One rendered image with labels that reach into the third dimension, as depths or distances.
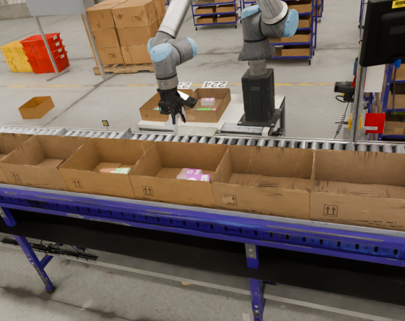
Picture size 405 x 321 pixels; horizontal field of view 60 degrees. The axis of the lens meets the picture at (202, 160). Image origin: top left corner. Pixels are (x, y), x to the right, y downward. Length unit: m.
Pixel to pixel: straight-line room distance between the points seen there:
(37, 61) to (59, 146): 5.42
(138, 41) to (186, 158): 4.51
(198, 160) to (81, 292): 1.34
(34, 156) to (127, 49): 4.22
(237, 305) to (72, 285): 1.15
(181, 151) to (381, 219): 0.94
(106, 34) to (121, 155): 4.58
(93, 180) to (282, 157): 0.89
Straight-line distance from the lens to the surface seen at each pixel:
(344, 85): 2.13
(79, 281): 2.74
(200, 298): 2.37
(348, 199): 1.39
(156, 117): 2.68
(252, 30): 2.24
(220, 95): 2.85
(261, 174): 1.72
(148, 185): 1.60
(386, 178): 1.69
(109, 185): 1.73
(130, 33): 6.18
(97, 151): 2.07
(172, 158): 1.84
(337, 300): 2.01
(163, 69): 1.47
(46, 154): 2.34
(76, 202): 1.83
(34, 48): 7.49
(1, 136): 2.52
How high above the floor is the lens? 1.92
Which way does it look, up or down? 33 degrees down
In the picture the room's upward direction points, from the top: 10 degrees counter-clockwise
